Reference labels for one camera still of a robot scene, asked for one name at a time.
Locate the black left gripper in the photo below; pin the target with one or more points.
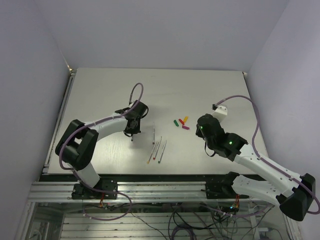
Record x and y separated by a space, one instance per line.
136 130

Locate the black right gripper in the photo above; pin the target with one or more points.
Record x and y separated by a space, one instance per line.
198 132

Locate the white pen purple end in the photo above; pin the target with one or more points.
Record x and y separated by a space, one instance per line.
153 133

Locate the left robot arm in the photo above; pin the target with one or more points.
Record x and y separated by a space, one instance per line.
77 144

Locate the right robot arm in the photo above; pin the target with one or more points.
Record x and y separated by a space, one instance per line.
291 192

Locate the white pen red end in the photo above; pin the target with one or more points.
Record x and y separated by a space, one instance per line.
157 148

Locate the white pen yellow end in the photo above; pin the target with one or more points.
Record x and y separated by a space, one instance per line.
152 152

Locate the white pen green end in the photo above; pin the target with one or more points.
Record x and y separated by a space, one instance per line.
162 152

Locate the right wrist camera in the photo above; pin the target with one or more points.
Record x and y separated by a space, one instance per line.
220 112

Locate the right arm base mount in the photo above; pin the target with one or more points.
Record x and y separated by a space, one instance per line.
219 186

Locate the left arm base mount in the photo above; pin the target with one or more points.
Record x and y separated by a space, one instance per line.
104 189

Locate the aluminium frame rail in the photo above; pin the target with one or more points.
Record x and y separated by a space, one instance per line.
138 192

